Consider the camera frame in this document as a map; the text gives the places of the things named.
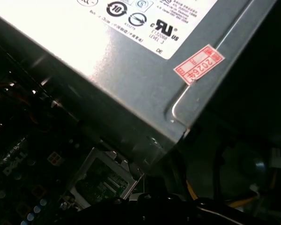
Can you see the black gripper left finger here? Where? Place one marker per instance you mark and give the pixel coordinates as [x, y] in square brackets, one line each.
[145, 211]

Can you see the grey power supply unit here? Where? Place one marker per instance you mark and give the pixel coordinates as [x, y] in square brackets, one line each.
[131, 93]

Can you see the metal socket cover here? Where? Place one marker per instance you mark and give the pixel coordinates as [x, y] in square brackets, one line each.
[83, 171]

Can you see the black open PC case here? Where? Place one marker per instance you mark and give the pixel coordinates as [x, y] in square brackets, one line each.
[243, 145]

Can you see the white four-pin power socket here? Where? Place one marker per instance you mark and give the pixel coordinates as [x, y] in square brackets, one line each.
[55, 157]

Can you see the green motherboard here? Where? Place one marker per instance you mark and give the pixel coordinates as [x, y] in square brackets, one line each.
[18, 164]

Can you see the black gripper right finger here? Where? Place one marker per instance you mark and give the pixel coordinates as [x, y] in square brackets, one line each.
[224, 215]

